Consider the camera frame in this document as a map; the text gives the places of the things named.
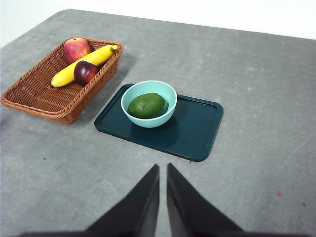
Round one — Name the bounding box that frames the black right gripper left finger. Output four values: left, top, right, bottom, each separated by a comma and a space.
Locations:
83, 164, 160, 237

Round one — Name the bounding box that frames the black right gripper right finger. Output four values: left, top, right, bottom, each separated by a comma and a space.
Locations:
166, 162, 245, 237

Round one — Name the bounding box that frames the teal bowl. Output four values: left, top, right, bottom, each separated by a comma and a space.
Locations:
120, 80, 178, 128

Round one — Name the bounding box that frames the green avocado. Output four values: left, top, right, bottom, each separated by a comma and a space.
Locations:
127, 92, 166, 119

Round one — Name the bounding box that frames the dark rectangular tray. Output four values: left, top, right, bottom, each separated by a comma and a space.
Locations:
94, 83, 224, 163

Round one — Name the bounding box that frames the brown wicker basket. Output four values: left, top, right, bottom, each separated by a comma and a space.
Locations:
0, 37, 124, 125

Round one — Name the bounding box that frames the dark red plum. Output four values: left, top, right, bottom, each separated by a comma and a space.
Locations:
74, 60, 100, 86

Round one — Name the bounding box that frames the yellow banana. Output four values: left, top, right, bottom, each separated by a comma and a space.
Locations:
50, 44, 119, 88

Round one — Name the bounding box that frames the red yellow apple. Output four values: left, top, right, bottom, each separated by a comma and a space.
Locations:
64, 38, 91, 64

